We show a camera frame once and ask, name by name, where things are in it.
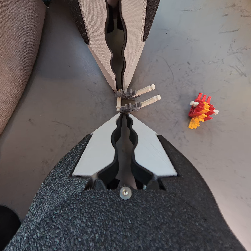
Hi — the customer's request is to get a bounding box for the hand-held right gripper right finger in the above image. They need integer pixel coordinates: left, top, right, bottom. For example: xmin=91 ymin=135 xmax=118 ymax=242
xmin=126 ymin=113 xmax=178 ymax=190

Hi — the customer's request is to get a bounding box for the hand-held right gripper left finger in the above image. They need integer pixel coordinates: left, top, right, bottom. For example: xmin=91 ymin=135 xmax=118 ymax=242
xmin=72 ymin=113 xmax=123 ymax=189

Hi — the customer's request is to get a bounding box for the person's beige sweatshirt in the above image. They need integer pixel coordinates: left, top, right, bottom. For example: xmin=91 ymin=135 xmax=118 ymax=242
xmin=0 ymin=0 xmax=46 ymax=136

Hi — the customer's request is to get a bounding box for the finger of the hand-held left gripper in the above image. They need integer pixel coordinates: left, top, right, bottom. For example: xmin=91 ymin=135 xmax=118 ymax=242
xmin=78 ymin=0 xmax=118 ymax=93
xmin=118 ymin=0 xmax=147 ymax=91

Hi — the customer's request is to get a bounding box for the red and yellow connector stack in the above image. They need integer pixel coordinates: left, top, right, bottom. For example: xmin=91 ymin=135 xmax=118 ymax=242
xmin=188 ymin=93 xmax=219 ymax=130

